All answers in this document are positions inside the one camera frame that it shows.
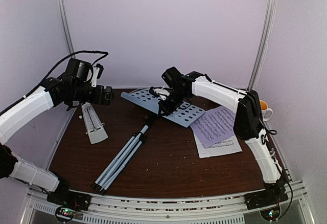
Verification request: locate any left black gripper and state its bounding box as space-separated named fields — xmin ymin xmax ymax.
xmin=72 ymin=82 xmax=114 ymax=105

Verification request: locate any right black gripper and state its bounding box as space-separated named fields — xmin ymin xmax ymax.
xmin=158 ymin=88 xmax=189 ymax=116

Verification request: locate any light blue music stand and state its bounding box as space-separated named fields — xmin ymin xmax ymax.
xmin=91 ymin=88 xmax=205 ymax=195

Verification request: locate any purple sheet music page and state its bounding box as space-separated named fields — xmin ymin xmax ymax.
xmin=191 ymin=106 xmax=236 ymax=148

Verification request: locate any white sheet music page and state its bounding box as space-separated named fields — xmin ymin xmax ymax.
xmin=194 ymin=134 xmax=243 ymax=159

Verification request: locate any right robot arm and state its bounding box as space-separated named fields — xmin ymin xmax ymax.
xmin=158 ymin=66 xmax=288 ymax=205

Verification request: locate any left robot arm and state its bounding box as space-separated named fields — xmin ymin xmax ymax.
xmin=1 ymin=51 xmax=114 ymax=206

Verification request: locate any grey metronome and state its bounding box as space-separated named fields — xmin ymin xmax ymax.
xmin=81 ymin=103 xmax=108 ymax=144

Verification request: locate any patterned white mug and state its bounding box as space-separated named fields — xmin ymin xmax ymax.
xmin=260 ymin=100 xmax=273 ymax=122

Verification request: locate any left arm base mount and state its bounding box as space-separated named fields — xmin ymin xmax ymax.
xmin=46 ymin=191 xmax=91 ymax=211

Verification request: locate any aluminium front rail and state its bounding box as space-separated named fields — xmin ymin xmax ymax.
xmin=18 ymin=181 xmax=318 ymax=223

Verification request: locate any left aluminium corner post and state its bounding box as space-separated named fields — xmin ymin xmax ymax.
xmin=57 ymin=0 xmax=74 ymax=54

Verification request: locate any aluminium corner post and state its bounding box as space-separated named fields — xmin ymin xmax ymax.
xmin=247 ymin=0 xmax=277 ymax=91
xmin=57 ymin=0 xmax=74 ymax=54

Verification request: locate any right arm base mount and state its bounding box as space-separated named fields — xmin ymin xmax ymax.
xmin=244 ymin=190 xmax=288 ymax=210

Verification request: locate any right aluminium corner post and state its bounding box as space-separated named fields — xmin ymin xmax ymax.
xmin=247 ymin=0 xmax=277 ymax=91

